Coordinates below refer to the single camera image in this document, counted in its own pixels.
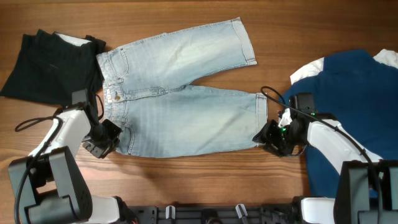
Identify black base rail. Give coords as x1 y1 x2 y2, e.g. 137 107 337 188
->
130 204 299 224

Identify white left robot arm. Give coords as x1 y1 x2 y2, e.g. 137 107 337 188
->
9 103 138 223

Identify folded black garment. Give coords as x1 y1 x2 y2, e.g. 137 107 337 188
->
1 29 106 106

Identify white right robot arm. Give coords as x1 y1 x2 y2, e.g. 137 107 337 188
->
253 118 397 223

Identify dark blue garment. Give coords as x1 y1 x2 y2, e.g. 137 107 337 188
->
281 49 398 200

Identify white garment in pile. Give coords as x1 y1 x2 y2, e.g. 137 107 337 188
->
290 49 398 85

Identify light blue denim shorts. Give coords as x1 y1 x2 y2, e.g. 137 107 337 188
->
96 18 267 158

